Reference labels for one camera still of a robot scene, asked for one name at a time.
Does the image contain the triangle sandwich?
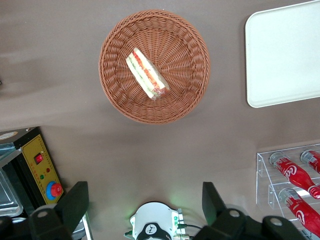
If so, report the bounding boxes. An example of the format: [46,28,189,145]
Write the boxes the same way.
[125,47,171,101]

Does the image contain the red cola bottle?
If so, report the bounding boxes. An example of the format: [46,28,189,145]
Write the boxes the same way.
[278,187,320,238]
[269,151,320,200]
[300,149,320,175]

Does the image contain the black base cable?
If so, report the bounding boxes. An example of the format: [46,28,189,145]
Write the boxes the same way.
[183,223,204,233]

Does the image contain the cream plastic tray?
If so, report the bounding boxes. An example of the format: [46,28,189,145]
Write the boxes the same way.
[244,0,320,109]

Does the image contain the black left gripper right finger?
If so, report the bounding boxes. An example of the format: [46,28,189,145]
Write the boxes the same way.
[192,181,251,240]

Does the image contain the round brown wicker basket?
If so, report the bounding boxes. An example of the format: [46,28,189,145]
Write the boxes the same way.
[98,9,211,125]

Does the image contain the clear acrylic bottle rack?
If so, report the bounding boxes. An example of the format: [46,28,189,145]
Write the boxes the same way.
[255,142,320,240]

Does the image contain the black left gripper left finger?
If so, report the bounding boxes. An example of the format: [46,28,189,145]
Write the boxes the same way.
[27,181,90,240]

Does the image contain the black food warmer machine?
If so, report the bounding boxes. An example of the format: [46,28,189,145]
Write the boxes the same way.
[0,126,95,240]

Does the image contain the steel warmer pan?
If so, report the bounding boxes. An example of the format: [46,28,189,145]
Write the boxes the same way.
[0,167,24,217]

